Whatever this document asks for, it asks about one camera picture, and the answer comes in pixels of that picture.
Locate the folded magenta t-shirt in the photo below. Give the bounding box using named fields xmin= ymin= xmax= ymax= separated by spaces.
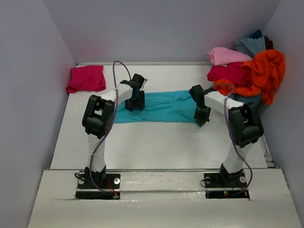
xmin=66 ymin=65 xmax=106 ymax=94

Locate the dark blue t-shirt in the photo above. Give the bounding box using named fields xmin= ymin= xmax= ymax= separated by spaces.
xmin=249 ymin=29 xmax=263 ymax=39

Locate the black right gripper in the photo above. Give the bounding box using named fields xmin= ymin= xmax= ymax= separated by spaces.
xmin=194 ymin=105 xmax=212 ymax=126

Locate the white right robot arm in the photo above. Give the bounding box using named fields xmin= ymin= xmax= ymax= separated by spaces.
xmin=189 ymin=85 xmax=264 ymax=188

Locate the orange t-shirt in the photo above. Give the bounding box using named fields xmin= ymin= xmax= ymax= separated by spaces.
xmin=213 ymin=49 xmax=286 ymax=105

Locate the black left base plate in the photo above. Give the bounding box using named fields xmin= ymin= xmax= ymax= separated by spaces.
xmin=74 ymin=171 xmax=121 ymax=200

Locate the magenta t-shirt in pile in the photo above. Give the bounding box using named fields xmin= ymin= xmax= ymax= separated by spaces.
xmin=207 ymin=62 xmax=246 ymax=84

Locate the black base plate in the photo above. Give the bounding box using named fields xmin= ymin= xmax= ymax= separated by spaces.
xmin=200 ymin=171 xmax=250 ymax=200
xmin=74 ymin=171 xmax=121 ymax=200

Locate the maroon t-shirt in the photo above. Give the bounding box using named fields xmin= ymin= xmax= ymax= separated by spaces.
xmin=264 ymin=36 xmax=274 ymax=50

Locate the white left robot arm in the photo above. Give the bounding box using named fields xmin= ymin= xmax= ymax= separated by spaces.
xmin=82 ymin=74 xmax=147 ymax=188

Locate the grey-blue t-shirt at back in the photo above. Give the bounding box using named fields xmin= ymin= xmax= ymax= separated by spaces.
xmin=234 ymin=37 xmax=266 ymax=59

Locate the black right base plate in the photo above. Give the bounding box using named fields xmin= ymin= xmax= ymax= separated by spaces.
xmin=200 ymin=171 xmax=250 ymax=200

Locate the slate blue t-shirt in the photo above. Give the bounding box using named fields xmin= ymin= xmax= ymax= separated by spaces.
xmin=230 ymin=93 xmax=262 ymax=105

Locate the pink t-shirt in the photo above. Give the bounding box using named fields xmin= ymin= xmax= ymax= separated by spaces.
xmin=206 ymin=47 xmax=253 ymax=66

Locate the turquoise t-shirt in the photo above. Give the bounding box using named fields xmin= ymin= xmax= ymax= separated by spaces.
xmin=115 ymin=90 xmax=196 ymax=124

